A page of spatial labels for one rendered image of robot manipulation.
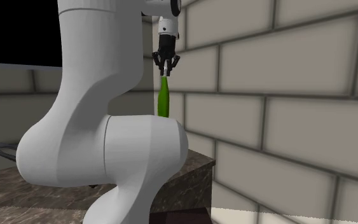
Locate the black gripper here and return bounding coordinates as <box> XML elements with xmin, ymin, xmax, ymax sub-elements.
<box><xmin>152</xmin><ymin>34</ymin><xmax>181</xmax><ymax>78</ymax></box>

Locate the green glass bottle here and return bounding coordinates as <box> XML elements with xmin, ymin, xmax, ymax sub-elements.
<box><xmin>157</xmin><ymin>66</ymin><xmax>170</xmax><ymax>118</ymax></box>

